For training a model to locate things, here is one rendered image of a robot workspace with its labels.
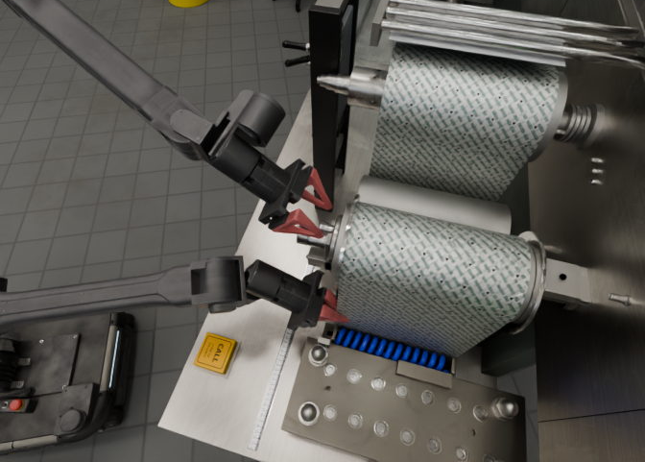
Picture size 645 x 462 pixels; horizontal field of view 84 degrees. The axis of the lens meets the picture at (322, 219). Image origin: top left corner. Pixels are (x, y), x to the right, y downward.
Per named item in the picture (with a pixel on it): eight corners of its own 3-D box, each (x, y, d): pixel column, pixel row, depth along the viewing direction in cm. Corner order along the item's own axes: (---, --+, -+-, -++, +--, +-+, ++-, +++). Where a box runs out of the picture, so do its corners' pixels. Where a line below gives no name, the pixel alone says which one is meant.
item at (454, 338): (335, 323, 71) (339, 287, 56) (455, 355, 68) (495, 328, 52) (334, 325, 71) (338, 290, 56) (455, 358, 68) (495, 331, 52)
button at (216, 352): (209, 334, 82) (206, 331, 80) (238, 343, 81) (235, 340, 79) (196, 366, 78) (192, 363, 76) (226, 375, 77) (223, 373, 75)
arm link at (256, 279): (243, 283, 57) (256, 252, 60) (231, 291, 62) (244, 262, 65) (281, 301, 59) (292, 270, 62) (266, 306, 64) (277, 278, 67)
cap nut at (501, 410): (490, 395, 63) (502, 391, 60) (513, 401, 63) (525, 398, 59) (490, 417, 62) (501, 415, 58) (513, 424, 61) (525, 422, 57)
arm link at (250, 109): (184, 151, 57) (163, 125, 48) (224, 94, 59) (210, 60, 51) (250, 186, 56) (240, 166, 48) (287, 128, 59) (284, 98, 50)
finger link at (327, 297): (332, 345, 67) (289, 327, 64) (342, 309, 71) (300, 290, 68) (352, 342, 62) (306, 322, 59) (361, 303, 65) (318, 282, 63)
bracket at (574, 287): (537, 261, 50) (544, 255, 49) (581, 272, 50) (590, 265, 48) (538, 295, 48) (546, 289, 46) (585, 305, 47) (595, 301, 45)
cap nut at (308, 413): (301, 399, 63) (300, 396, 59) (322, 405, 63) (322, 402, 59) (296, 422, 61) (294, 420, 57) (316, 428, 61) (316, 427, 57)
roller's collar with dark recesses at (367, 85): (354, 89, 66) (357, 57, 60) (386, 95, 65) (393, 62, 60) (346, 112, 62) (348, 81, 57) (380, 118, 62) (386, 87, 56)
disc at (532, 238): (496, 257, 61) (540, 211, 49) (499, 257, 61) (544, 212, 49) (493, 344, 54) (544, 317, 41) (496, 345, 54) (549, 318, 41)
